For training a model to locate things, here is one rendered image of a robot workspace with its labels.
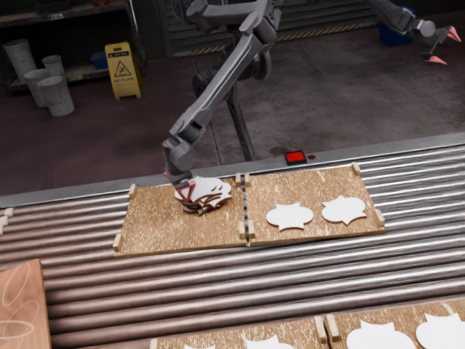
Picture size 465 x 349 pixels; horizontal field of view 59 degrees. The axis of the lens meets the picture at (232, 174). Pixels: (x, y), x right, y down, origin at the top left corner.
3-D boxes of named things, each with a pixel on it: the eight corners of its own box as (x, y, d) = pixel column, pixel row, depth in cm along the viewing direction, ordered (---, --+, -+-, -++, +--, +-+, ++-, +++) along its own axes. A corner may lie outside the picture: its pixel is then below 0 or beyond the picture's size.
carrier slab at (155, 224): (133, 191, 155) (133, 188, 154) (241, 180, 153) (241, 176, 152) (115, 259, 126) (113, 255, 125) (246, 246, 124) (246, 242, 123)
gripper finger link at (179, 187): (191, 190, 138) (186, 167, 133) (199, 201, 132) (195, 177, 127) (172, 197, 135) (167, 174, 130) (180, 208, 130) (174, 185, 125)
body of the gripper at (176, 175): (182, 165, 136) (178, 146, 132) (194, 179, 129) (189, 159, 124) (164, 171, 134) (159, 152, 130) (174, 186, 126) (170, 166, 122)
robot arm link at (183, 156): (198, 131, 130) (180, 116, 124) (215, 145, 121) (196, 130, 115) (176, 160, 130) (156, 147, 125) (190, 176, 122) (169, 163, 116)
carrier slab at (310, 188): (245, 180, 153) (244, 176, 152) (355, 169, 151) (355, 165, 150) (250, 246, 124) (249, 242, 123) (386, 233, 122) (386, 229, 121)
